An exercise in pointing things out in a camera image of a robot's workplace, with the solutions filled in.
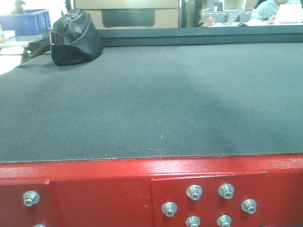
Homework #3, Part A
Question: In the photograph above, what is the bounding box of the cardboard box with black panel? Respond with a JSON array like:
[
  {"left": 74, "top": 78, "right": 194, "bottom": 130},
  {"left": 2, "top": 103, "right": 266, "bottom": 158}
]
[{"left": 73, "top": 0, "right": 180, "bottom": 29}]

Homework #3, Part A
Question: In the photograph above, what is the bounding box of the blue crate in background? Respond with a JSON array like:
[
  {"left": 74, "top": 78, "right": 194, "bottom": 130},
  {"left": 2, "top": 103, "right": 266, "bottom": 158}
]
[{"left": 0, "top": 9, "right": 52, "bottom": 36}]

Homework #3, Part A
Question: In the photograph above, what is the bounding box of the red conveyor frame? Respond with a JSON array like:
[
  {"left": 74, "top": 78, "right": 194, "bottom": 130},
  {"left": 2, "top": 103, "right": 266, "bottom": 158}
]
[{"left": 0, "top": 154, "right": 303, "bottom": 227}]

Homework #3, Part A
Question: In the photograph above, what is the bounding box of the white laptop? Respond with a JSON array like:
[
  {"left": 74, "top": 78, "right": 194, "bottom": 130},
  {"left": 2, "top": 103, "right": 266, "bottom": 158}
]
[{"left": 275, "top": 4, "right": 303, "bottom": 23}]

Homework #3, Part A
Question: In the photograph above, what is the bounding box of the person with long hair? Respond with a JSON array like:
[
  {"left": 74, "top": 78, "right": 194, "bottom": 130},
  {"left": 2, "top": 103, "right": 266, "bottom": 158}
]
[{"left": 185, "top": 0, "right": 216, "bottom": 27}]

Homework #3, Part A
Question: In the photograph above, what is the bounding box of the black bag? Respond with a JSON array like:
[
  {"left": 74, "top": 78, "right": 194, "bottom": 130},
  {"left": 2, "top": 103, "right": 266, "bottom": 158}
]
[{"left": 23, "top": 9, "right": 104, "bottom": 67}]

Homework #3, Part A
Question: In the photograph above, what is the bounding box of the black conveyor belt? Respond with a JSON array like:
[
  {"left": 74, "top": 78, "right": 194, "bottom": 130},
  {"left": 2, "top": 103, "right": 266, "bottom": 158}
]
[{"left": 0, "top": 25, "right": 303, "bottom": 164}]

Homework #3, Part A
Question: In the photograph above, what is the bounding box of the person in grey hoodie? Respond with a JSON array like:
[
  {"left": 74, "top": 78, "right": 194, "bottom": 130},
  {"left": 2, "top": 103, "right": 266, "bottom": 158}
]
[{"left": 252, "top": 0, "right": 298, "bottom": 21}]

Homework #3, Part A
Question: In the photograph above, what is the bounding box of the silver bolt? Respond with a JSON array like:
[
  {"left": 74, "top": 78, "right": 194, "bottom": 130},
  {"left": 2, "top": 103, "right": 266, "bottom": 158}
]
[
  {"left": 161, "top": 202, "right": 178, "bottom": 217},
  {"left": 185, "top": 216, "right": 201, "bottom": 227},
  {"left": 241, "top": 199, "right": 257, "bottom": 214},
  {"left": 186, "top": 184, "right": 203, "bottom": 201},
  {"left": 218, "top": 183, "right": 234, "bottom": 200},
  {"left": 23, "top": 191, "right": 40, "bottom": 207},
  {"left": 216, "top": 215, "right": 232, "bottom": 227},
  {"left": 33, "top": 224, "right": 46, "bottom": 227}
]

